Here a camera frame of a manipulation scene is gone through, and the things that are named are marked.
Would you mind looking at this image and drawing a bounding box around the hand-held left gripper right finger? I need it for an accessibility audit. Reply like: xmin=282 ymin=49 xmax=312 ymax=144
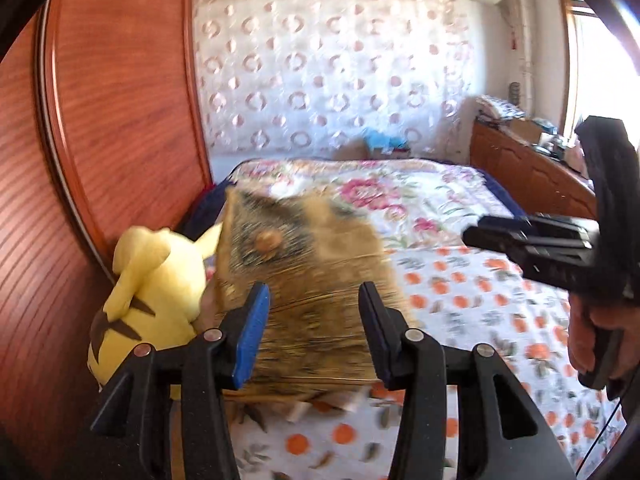
xmin=358 ymin=281 xmax=576 ymax=480

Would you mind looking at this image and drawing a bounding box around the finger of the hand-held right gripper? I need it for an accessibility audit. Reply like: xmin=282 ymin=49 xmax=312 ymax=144
xmin=462 ymin=225 xmax=532 ymax=263
xmin=477 ymin=214 xmax=538 ymax=233

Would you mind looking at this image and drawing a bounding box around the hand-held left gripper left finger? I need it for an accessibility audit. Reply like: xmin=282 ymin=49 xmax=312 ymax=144
xmin=90 ymin=281 xmax=272 ymax=480

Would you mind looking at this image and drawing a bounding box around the gold patterned bedspread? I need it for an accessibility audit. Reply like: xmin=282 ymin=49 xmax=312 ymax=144
xmin=212 ymin=187 xmax=418 ymax=401

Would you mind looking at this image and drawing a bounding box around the person's right hand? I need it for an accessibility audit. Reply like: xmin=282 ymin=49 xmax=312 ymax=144
xmin=567 ymin=292 xmax=598 ymax=380

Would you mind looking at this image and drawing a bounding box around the wooden low cabinet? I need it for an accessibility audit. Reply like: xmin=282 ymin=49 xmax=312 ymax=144
xmin=470 ymin=120 xmax=598 ymax=221

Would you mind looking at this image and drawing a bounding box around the orange fruit print blanket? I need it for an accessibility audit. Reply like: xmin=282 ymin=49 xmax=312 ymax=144
xmin=170 ymin=245 xmax=631 ymax=480

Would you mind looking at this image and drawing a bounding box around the floral blanket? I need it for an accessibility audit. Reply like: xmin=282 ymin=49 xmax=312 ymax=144
xmin=220 ymin=159 xmax=516 ymax=253

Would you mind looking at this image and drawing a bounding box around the yellow plush toy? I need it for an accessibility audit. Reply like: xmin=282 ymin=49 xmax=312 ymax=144
xmin=87 ymin=225 xmax=226 ymax=401

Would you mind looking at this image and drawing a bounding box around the stack of folded cloths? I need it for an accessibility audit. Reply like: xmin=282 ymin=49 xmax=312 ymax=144
xmin=475 ymin=95 xmax=523 ymax=121

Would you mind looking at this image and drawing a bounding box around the window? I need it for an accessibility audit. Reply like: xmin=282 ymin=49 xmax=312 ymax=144
xmin=560 ymin=0 xmax=640 ymax=161

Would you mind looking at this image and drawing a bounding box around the blue plastic item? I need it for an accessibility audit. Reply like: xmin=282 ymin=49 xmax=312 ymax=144
xmin=362 ymin=127 xmax=406 ymax=153

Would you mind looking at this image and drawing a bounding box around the beige window curtain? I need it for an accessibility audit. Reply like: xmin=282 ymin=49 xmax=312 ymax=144
xmin=500 ymin=0 xmax=533 ymax=111

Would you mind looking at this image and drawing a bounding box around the circle patterned sheer curtain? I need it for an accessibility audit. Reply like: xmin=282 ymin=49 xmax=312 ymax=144
xmin=192 ymin=0 xmax=476 ymax=161

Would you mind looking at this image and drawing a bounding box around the wooden slatted wardrobe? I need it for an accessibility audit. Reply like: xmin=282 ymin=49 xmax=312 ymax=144
xmin=0 ymin=0 xmax=216 ymax=461

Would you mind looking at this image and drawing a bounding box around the black cable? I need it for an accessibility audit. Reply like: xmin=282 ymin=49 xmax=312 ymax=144
xmin=575 ymin=390 xmax=628 ymax=480

